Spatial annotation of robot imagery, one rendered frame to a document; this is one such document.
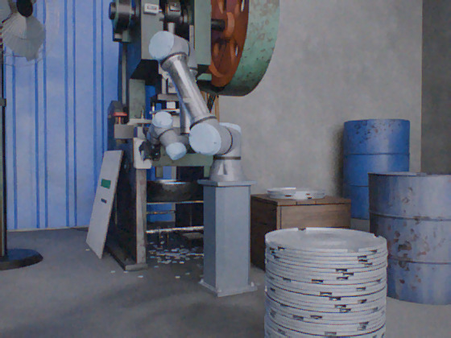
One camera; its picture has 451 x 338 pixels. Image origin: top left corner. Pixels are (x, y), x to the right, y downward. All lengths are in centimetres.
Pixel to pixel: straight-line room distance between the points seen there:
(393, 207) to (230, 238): 64
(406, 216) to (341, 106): 295
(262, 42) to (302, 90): 200
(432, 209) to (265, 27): 124
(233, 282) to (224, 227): 23
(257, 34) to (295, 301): 163
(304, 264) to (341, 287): 9
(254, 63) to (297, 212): 88
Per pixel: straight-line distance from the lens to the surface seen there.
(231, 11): 272
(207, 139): 161
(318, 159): 440
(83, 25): 366
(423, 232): 176
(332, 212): 207
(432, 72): 535
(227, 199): 171
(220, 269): 176
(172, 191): 234
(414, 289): 182
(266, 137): 407
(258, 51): 239
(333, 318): 101
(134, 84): 264
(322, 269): 98
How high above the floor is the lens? 54
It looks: 2 degrees down
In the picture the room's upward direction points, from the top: straight up
